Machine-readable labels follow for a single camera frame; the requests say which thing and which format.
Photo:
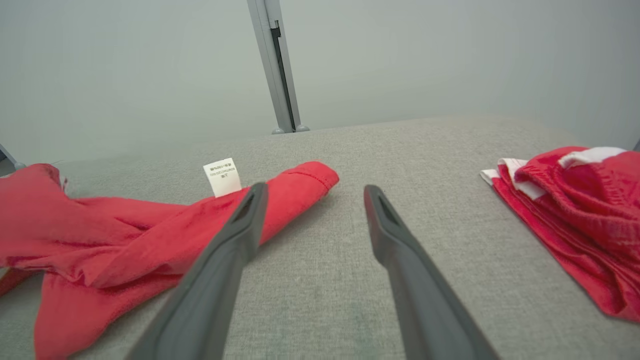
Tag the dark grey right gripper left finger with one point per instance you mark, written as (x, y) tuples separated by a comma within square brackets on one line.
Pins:
[(215, 290)]

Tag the red shorts with white stripes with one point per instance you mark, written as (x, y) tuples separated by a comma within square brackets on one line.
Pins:
[(575, 210)]

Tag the grey partition centre post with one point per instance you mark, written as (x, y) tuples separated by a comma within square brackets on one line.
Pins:
[(280, 65)]

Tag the red shirt with white label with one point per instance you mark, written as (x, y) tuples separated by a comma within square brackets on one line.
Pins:
[(100, 235)]

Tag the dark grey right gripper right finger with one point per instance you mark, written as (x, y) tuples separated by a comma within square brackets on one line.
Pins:
[(420, 300)]

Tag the grey partition corner post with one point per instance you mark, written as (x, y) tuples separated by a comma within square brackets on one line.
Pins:
[(11, 157)]

